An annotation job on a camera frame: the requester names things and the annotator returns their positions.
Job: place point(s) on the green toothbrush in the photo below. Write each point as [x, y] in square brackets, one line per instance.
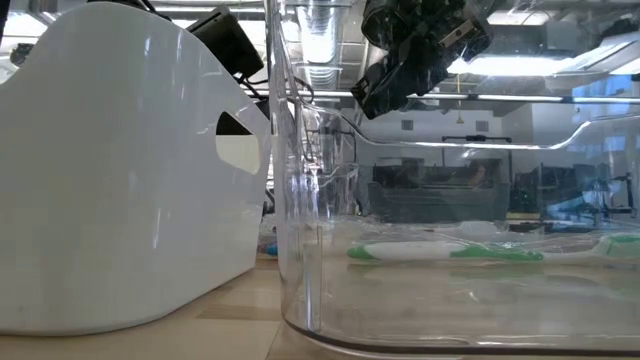
[410, 251]

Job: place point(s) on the dark equipment shelf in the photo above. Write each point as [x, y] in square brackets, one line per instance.
[425, 175]

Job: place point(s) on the person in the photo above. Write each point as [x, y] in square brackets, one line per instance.
[479, 173]

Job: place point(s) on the white plastic bin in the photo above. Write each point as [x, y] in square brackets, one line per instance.
[100, 200]

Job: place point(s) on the blue toothbrush in wrapper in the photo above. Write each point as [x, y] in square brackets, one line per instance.
[271, 249]

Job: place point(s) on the blue robot workstation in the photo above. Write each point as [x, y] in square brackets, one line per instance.
[575, 200]

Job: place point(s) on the clear plastic bin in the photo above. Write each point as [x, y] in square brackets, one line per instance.
[450, 320]

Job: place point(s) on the ribbed silver ventilation duct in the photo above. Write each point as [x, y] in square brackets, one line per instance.
[320, 45]

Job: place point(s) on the silver overhead rail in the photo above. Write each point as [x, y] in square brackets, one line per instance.
[525, 98]

